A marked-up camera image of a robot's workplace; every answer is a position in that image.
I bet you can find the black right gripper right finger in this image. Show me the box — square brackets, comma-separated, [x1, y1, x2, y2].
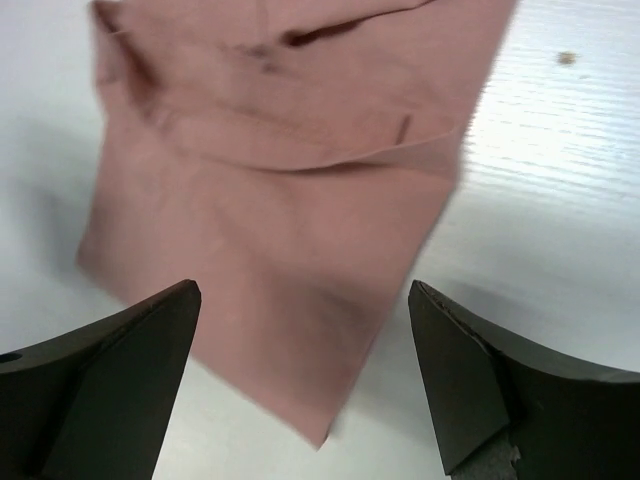
[408, 281, 639, 480]

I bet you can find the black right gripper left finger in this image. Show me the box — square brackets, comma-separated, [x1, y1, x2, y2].
[1, 280, 201, 480]

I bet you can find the pink t shirt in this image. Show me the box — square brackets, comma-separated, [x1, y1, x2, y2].
[77, 1, 514, 446]

